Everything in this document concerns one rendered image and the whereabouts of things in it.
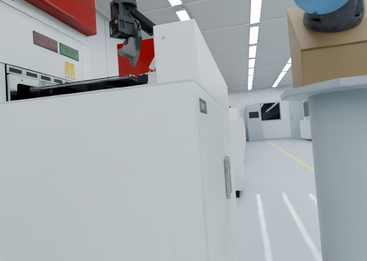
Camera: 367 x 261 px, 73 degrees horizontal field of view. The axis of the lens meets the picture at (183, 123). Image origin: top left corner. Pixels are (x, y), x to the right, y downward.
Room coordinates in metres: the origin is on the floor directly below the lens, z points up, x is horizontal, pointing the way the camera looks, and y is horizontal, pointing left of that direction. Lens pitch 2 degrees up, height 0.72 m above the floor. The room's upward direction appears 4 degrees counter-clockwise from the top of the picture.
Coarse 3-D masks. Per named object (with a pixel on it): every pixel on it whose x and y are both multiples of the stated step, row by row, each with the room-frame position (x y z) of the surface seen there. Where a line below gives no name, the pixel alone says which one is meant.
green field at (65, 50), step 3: (63, 45) 1.03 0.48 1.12; (63, 48) 1.03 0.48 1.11; (66, 48) 1.04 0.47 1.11; (69, 48) 1.06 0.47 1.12; (63, 51) 1.02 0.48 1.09; (66, 51) 1.04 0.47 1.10; (69, 51) 1.06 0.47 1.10; (72, 51) 1.08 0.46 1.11; (75, 51) 1.10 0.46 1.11; (66, 54) 1.04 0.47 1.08; (69, 54) 1.06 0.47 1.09; (72, 54) 1.08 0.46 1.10; (75, 54) 1.10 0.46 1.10; (72, 57) 1.08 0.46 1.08; (75, 57) 1.10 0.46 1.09; (78, 57) 1.12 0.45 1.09
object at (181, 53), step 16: (160, 32) 0.54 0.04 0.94; (176, 32) 0.53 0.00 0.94; (192, 32) 0.52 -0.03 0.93; (160, 48) 0.54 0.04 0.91; (176, 48) 0.53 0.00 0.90; (192, 48) 0.52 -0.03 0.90; (208, 48) 0.71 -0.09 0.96; (160, 64) 0.54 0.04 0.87; (176, 64) 0.53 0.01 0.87; (192, 64) 0.52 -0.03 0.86; (208, 64) 0.68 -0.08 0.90; (160, 80) 0.54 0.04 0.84; (176, 80) 0.53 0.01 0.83; (208, 80) 0.66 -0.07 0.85
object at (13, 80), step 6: (6, 78) 0.77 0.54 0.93; (12, 78) 0.78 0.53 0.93; (18, 78) 0.80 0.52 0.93; (24, 78) 0.82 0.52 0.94; (6, 84) 0.77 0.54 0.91; (12, 84) 0.78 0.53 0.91; (18, 84) 0.81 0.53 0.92; (24, 84) 0.82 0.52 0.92; (30, 84) 0.84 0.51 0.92; (36, 84) 0.87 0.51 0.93; (42, 84) 0.89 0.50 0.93; (48, 84) 0.92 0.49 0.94; (54, 84) 0.95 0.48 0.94; (6, 90) 0.77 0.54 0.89; (12, 90) 0.78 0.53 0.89; (6, 96) 0.77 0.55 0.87; (12, 96) 0.78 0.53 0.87; (18, 96) 0.80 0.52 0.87
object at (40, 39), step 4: (36, 36) 0.89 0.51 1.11; (40, 36) 0.91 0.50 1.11; (44, 36) 0.93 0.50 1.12; (36, 40) 0.89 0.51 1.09; (40, 40) 0.91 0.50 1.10; (44, 40) 0.93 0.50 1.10; (48, 40) 0.95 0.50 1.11; (52, 40) 0.97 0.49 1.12; (40, 44) 0.91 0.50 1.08; (44, 44) 0.93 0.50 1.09; (48, 44) 0.94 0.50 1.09; (52, 44) 0.97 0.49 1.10; (56, 44) 0.99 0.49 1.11; (52, 48) 0.97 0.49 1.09; (56, 48) 0.99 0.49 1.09
